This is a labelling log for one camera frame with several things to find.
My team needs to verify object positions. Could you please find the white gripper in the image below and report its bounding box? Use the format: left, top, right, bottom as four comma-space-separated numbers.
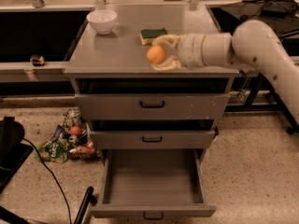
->
152, 34, 205, 72

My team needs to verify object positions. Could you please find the orange fruit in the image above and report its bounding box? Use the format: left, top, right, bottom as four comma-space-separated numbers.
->
147, 45, 166, 64

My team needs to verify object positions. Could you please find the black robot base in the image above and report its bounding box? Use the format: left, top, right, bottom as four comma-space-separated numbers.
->
0, 117, 33, 193

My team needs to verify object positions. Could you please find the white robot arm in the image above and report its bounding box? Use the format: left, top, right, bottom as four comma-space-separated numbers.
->
147, 20, 299, 123

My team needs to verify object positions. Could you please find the grey drawer cabinet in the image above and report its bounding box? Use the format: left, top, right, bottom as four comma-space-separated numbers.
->
64, 3, 240, 161

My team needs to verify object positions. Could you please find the grey middle drawer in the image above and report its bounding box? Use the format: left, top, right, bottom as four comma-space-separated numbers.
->
90, 131, 215, 149

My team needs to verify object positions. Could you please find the grey top drawer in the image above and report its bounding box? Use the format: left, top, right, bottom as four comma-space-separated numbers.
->
75, 94, 229, 120

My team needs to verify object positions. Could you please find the grey open bottom drawer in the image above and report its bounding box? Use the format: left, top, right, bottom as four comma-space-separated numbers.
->
90, 149, 216, 220

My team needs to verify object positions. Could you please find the black bar near drawer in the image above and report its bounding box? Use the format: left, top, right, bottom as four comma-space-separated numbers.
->
74, 187, 97, 224

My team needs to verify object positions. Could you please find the green yellow sponge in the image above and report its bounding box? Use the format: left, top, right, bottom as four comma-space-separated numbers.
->
140, 28, 167, 46

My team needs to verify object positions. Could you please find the white bowl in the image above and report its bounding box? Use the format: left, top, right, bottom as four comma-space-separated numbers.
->
87, 9, 118, 35

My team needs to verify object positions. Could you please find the black power adapter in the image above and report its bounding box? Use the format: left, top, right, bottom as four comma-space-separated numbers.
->
261, 1, 289, 18

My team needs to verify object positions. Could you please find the black tray stand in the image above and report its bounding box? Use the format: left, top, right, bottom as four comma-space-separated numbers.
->
208, 0, 299, 134

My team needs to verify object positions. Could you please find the red apple on floor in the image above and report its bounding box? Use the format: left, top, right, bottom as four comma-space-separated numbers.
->
69, 126, 82, 136

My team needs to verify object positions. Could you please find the small metal can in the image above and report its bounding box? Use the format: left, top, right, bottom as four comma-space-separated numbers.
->
68, 135, 78, 144

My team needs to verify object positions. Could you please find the red snack packet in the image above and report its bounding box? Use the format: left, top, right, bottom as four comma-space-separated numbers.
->
69, 146, 95, 155

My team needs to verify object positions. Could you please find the small yellow black toy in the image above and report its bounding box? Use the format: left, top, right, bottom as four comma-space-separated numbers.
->
30, 54, 45, 66

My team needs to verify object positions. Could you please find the green snack bag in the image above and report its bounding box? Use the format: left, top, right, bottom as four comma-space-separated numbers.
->
36, 141, 68, 163

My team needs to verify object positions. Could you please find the black cable on floor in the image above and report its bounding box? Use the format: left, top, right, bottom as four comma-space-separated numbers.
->
22, 137, 73, 224

